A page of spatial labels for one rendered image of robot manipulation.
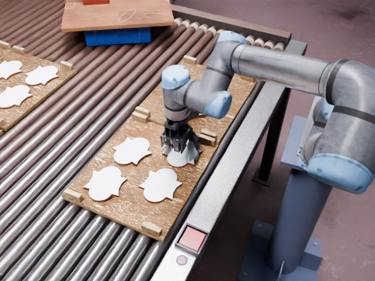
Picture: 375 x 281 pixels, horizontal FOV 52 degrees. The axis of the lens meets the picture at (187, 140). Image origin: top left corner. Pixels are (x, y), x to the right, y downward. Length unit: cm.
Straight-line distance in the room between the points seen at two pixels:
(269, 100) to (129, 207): 73
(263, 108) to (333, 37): 260
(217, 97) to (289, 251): 112
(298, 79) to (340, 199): 172
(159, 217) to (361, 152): 61
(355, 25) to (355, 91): 359
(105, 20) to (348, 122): 132
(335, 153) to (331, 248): 157
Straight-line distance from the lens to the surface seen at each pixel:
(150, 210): 114
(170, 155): 126
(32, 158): 139
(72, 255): 113
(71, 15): 192
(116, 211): 116
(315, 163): 77
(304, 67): 85
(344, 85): 79
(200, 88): 99
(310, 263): 214
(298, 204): 164
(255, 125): 144
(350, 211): 248
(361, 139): 75
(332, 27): 424
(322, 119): 119
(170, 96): 103
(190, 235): 110
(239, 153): 133
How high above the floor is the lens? 187
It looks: 45 degrees down
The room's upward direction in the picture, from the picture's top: 1 degrees clockwise
